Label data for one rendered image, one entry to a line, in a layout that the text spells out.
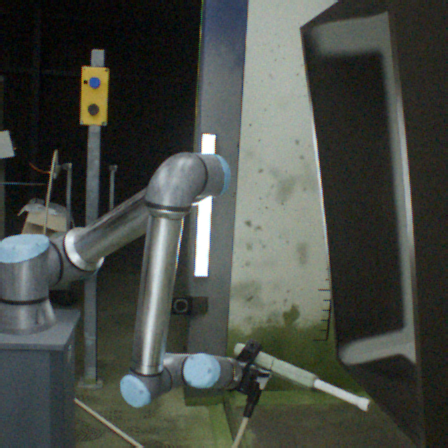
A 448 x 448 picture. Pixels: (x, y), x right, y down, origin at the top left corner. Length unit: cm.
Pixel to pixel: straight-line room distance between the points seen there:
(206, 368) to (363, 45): 118
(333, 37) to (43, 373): 141
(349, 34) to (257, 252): 102
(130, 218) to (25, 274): 36
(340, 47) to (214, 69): 63
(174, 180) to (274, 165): 110
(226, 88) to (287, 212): 61
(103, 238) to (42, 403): 52
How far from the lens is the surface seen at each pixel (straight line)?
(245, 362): 154
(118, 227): 145
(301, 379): 159
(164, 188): 117
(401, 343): 204
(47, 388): 157
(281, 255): 228
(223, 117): 218
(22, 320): 156
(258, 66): 223
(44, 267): 156
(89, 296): 249
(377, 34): 186
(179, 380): 144
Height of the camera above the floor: 121
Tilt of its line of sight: 8 degrees down
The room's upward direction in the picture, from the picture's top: 3 degrees clockwise
